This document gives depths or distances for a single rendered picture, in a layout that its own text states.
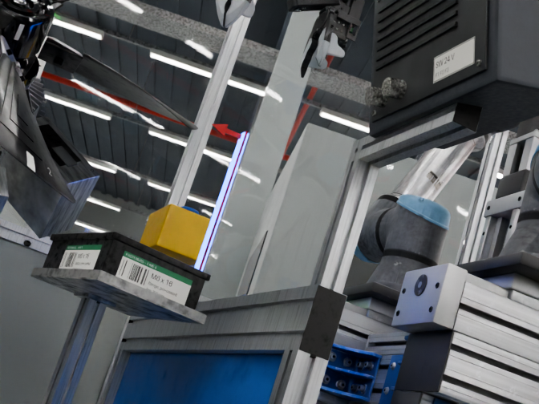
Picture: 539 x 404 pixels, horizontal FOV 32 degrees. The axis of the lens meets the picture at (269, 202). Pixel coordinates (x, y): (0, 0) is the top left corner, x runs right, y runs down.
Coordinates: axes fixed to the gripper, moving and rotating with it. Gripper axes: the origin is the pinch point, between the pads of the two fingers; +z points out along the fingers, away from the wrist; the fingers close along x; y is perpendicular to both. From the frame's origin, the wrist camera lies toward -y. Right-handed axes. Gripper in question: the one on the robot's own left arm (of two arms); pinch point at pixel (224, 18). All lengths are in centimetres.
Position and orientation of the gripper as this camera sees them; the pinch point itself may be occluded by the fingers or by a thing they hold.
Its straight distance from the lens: 157.5
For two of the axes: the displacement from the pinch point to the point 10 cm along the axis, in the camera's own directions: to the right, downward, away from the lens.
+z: -3.2, 9.4, -1.1
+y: 3.3, 2.2, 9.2
